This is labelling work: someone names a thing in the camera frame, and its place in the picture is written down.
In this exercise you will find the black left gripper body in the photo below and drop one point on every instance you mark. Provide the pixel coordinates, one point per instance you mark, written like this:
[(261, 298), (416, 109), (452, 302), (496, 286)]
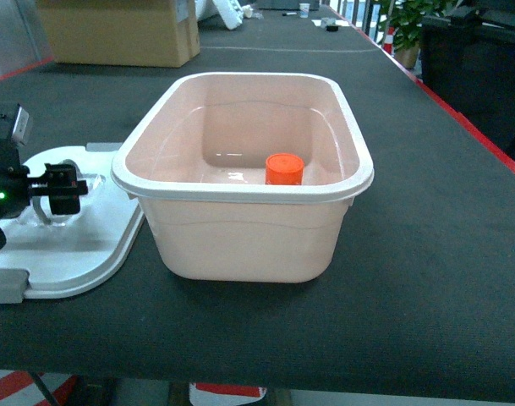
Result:
[(60, 183)]

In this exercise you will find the white box lid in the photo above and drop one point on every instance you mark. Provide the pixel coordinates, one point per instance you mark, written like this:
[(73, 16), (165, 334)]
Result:
[(54, 257)]

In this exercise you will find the pink plastic storage box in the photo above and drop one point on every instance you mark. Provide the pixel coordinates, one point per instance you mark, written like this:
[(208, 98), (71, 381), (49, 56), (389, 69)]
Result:
[(196, 164)]

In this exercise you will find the cardboard box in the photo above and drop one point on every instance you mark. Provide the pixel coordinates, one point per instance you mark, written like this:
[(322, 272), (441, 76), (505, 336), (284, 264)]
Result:
[(160, 34)]

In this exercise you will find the white paper cup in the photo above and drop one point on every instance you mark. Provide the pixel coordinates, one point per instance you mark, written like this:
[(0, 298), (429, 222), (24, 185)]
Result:
[(304, 9)]

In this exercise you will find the potted green plant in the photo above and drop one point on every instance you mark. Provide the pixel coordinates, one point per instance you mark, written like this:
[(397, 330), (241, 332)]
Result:
[(405, 17)]

